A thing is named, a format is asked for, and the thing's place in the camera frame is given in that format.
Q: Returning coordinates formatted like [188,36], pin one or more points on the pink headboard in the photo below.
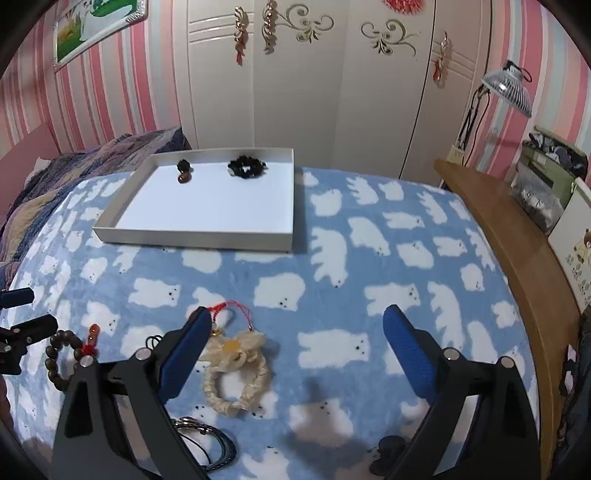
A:
[27,147]

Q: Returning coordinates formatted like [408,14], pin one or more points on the blue polar bear blanket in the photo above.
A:
[323,314]

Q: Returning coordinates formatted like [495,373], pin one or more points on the brown and black bead charm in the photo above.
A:
[184,176]

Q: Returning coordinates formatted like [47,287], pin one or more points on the wooden bed footboard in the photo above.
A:
[508,244]

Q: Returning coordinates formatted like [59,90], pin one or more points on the red tassel ornament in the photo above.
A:
[438,71]
[239,55]

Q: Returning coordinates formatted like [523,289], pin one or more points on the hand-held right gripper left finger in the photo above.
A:
[184,355]

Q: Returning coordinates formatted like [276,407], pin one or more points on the green storage box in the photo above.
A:
[540,184]

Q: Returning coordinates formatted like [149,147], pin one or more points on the dark clothing pile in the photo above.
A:
[579,406]

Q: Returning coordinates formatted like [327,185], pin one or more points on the metal grill lamp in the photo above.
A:
[508,87]

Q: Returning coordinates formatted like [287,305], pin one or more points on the red paper decoration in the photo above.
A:
[401,5]

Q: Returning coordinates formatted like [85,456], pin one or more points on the white cartoon bear board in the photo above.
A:
[572,240]

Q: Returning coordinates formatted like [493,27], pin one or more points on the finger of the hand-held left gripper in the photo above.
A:
[16,297]
[18,337]

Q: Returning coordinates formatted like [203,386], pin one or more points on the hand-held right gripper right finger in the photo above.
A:
[411,355]

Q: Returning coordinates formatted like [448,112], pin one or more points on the framed wall poster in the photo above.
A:
[92,27]

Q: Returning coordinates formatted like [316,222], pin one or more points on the black hair clip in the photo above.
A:
[390,448]

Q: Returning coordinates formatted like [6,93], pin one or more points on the white ornate wardrobe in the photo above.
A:
[323,92]

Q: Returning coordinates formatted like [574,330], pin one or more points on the white shallow tray box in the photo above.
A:
[207,207]

